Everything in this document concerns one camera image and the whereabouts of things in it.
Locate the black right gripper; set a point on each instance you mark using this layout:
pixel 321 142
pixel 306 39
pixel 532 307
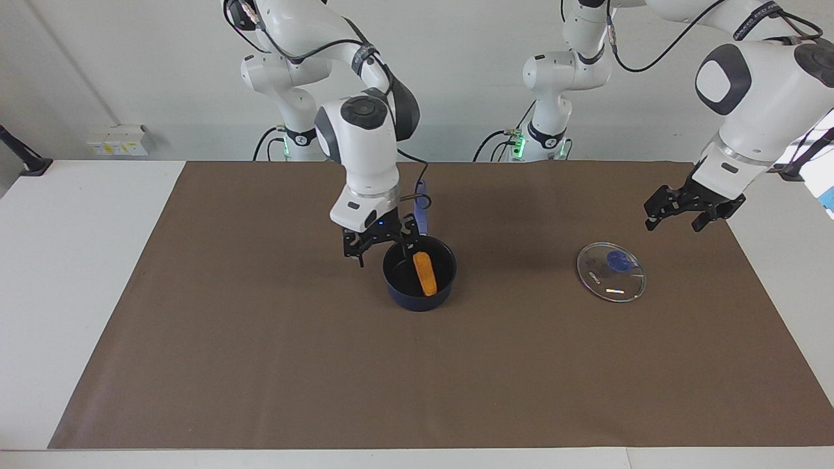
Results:
pixel 384 231

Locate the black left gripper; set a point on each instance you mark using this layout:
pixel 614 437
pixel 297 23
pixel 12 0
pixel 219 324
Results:
pixel 713 198

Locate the yellow toy corn cob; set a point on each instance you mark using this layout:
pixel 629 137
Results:
pixel 427 273

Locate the glass lid with purple knob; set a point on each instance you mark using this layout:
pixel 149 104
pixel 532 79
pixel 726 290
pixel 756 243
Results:
pixel 609 277

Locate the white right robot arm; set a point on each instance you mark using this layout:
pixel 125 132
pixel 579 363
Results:
pixel 365 150

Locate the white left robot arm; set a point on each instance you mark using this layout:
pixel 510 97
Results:
pixel 762 124

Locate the black clamp stand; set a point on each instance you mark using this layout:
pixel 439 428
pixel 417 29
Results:
pixel 32 164
pixel 790 172

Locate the light blue object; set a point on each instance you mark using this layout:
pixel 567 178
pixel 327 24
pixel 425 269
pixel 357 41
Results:
pixel 829 200

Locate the brown table mat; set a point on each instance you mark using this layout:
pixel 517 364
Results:
pixel 521 365

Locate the white wall socket box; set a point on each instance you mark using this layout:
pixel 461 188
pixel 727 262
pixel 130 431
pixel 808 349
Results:
pixel 117 140

